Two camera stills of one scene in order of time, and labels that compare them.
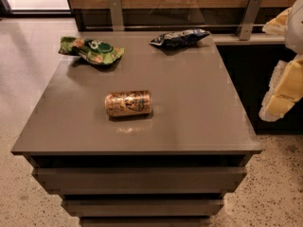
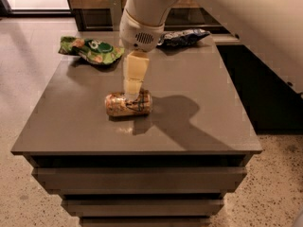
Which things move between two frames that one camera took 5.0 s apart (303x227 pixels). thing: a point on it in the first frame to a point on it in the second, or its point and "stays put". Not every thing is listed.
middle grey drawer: x=143 y=208 stays put
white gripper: x=295 y=27 to x=137 y=35
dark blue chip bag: x=179 y=38 stays put
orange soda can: x=128 y=102 stays put
